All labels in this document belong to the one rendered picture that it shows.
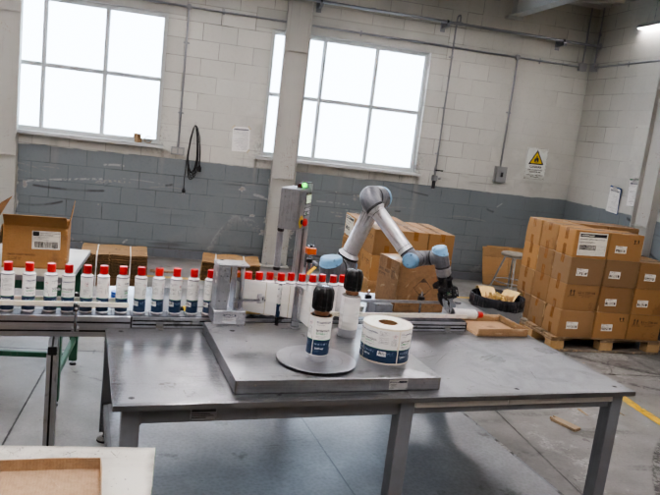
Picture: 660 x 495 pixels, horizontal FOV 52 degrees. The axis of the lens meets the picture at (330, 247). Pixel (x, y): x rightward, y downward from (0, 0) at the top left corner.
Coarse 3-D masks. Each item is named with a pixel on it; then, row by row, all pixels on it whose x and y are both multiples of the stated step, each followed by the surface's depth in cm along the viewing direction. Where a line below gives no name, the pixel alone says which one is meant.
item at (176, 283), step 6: (174, 270) 295; (180, 270) 295; (174, 276) 295; (180, 276) 296; (174, 282) 294; (180, 282) 295; (174, 288) 295; (180, 288) 296; (174, 294) 295; (180, 294) 297; (174, 300) 296; (180, 300) 298; (168, 306) 298; (174, 306) 296; (180, 306) 299; (168, 312) 298; (174, 312) 297
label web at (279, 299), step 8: (248, 280) 301; (248, 288) 301; (256, 288) 301; (264, 288) 300; (272, 288) 300; (280, 288) 297; (288, 288) 299; (248, 296) 302; (256, 296) 301; (264, 296) 301; (272, 296) 300; (280, 296) 298; (288, 296) 299; (304, 296) 295; (312, 296) 287; (248, 304) 303; (256, 304) 302; (264, 304) 301; (272, 304) 301; (280, 304) 299; (288, 304) 300; (304, 304) 294; (256, 312) 302; (264, 312) 302; (272, 312) 301; (280, 312) 301; (288, 312) 300; (304, 312) 294; (304, 320) 293
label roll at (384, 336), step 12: (372, 324) 267; (384, 324) 269; (396, 324) 271; (408, 324) 273; (372, 336) 266; (384, 336) 264; (396, 336) 264; (408, 336) 268; (360, 348) 273; (372, 348) 266; (384, 348) 265; (396, 348) 265; (408, 348) 270; (372, 360) 267; (384, 360) 266; (396, 360) 266
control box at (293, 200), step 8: (288, 192) 308; (296, 192) 307; (304, 192) 311; (280, 200) 310; (288, 200) 309; (296, 200) 308; (304, 200) 313; (280, 208) 310; (288, 208) 309; (296, 208) 308; (280, 216) 311; (288, 216) 310; (296, 216) 309; (304, 216) 317; (280, 224) 311; (288, 224) 310; (296, 224) 309
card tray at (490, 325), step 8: (472, 320) 368; (480, 320) 370; (488, 320) 372; (496, 320) 373; (504, 320) 369; (472, 328) 352; (480, 328) 354; (488, 328) 356; (496, 328) 358; (504, 328) 360; (512, 328) 362; (520, 328) 356; (488, 336) 342; (496, 336) 344; (504, 336) 346; (512, 336) 347; (520, 336) 349
